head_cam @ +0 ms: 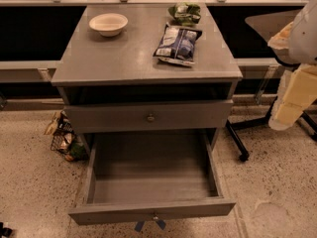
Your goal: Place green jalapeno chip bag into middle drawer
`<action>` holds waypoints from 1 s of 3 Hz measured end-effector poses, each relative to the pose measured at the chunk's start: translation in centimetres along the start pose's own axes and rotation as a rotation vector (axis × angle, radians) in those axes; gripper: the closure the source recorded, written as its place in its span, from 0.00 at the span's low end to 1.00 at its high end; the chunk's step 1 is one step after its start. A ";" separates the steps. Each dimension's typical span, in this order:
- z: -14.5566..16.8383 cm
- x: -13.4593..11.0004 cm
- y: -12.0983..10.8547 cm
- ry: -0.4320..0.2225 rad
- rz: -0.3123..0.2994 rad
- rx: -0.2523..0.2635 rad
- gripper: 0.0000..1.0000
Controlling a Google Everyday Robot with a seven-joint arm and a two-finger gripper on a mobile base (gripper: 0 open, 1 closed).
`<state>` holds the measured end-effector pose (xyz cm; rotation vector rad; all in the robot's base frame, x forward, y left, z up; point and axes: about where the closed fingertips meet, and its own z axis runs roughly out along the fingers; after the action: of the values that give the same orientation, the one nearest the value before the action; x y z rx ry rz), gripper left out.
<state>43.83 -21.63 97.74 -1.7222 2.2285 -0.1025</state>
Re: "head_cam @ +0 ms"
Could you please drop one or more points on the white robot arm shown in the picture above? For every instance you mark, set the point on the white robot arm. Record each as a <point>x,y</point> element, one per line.
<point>300,38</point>

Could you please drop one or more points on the closed grey upper drawer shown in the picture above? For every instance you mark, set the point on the closed grey upper drawer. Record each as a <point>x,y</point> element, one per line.
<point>133,116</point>

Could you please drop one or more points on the white ceramic bowl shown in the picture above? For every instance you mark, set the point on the white ceramic bowl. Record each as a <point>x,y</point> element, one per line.
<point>109,24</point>

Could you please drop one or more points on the wire basket with snacks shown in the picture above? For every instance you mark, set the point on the wire basket with snacks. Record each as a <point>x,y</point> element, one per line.
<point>65,141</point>

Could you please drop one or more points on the blue tape strips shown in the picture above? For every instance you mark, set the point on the blue tape strips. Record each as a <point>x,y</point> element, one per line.
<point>139,226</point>

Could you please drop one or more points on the open grey lower drawer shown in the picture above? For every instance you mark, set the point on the open grey lower drawer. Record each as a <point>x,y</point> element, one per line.
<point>150,176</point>

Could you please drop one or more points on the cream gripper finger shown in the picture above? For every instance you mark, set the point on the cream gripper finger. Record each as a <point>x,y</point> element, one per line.
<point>283,116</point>
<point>302,88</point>

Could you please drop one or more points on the blue white chip bag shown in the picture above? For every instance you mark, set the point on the blue white chip bag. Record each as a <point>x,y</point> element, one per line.
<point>177,45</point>

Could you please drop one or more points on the grey wooden drawer cabinet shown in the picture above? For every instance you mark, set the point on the grey wooden drawer cabinet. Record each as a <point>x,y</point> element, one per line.
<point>112,70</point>

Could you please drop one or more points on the black stand with tray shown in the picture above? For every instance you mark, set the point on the black stand with tray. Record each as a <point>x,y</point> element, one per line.
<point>267,26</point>

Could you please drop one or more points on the green jalapeno chip bag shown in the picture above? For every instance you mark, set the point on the green jalapeno chip bag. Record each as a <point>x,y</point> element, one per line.
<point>185,14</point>

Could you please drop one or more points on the round brass drawer knob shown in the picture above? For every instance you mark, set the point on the round brass drawer knob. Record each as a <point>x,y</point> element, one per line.
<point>151,118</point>

